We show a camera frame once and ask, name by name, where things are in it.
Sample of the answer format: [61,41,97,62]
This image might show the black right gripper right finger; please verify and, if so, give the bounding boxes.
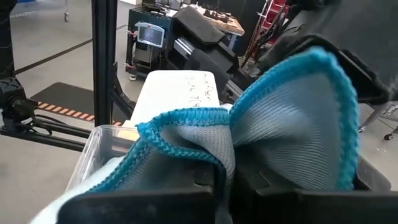
[232,187,398,224]

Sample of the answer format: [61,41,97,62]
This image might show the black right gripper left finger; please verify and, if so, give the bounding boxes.
[57,185,218,224]

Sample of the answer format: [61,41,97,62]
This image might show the light blue microfiber towel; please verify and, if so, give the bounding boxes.
[29,155,125,224]
[88,46,360,224]

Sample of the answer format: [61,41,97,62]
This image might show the white handwritten towel tag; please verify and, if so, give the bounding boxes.
[129,70,222,127]

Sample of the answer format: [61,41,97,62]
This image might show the clear plastic storage bin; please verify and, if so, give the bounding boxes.
[64,124,147,194]

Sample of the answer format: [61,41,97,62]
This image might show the black orange striped floor mat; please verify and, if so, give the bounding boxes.
[30,82,137,126]

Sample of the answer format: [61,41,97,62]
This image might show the grey pendant with screen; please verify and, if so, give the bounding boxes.
[134,21,166,49]

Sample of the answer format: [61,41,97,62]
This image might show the black equipment cart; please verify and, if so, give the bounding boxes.
[125,0,246,103]

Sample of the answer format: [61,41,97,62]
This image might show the red parts rack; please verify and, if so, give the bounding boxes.
[241,0,292,68]

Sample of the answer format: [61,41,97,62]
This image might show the black aluminium table frame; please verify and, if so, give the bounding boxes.
[0,0,137,153]

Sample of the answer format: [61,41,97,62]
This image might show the black mount stand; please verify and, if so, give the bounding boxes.
[0,0,40,134]

